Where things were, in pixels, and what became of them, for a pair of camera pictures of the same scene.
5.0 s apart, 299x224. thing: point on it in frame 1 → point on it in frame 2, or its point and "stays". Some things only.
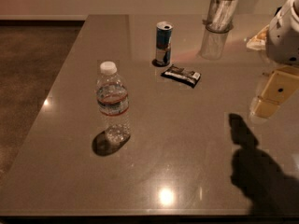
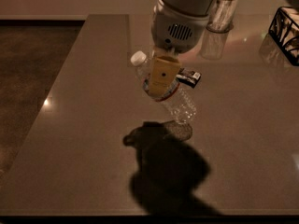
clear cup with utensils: x=222 y=7 stays
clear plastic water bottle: x=113 y=102 → x=180 y=103
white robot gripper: x=284 y=40 → x=175 y=32
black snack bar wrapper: x=189 y=77 stays
